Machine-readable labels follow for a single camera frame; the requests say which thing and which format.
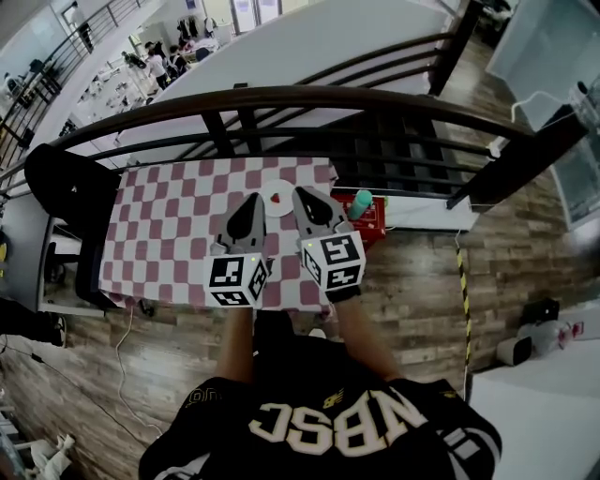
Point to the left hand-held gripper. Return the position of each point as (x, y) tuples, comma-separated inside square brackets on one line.
[(229, 279)]

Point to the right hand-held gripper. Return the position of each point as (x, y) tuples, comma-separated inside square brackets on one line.
[(337, 258)]

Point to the white round plate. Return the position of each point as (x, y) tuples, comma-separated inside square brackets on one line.
[(281, 208)]

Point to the red strawberry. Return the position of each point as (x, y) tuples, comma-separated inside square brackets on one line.
[(275, 198)]

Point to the person's right forearm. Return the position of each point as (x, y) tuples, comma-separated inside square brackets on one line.
[(365, 342)]

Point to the person's left forearm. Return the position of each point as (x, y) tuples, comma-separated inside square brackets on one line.
[(239, 347)]

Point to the teal bottle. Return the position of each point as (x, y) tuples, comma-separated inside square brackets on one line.
[(360, 205)]

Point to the red plastic crate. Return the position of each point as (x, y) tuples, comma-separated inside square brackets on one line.
[(370, 225)]

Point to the table with checkered cloth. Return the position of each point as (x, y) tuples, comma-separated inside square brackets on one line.
[(178, 225)]

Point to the person's white shoe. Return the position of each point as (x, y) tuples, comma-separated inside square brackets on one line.
[(318, 333)]

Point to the dark metal railing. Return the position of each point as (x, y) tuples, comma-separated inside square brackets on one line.
[(290, 96)]

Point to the yellow black striped tape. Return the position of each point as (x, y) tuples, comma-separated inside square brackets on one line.
[(465, 304)]

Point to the black jacket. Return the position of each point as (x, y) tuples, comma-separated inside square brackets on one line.
[(70, 183)]

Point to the person's black printed shirt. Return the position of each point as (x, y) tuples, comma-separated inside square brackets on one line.
[(323, 422)]

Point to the grey desk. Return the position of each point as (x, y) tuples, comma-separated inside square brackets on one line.
[(23, 253)]

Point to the white appliance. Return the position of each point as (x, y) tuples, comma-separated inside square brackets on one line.
[(514, 350)]

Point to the black bag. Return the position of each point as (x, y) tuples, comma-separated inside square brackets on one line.
[(541, 311)]

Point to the yellow item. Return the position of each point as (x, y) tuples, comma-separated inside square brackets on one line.
[(2, 258)]

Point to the clear plastic bag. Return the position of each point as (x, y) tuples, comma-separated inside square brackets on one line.
[(548, 335)]

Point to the white crumpled cloth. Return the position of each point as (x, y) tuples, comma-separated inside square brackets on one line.
[(54, 457)]

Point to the white counter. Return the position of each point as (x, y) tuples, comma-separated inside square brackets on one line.
[(539, 422)]

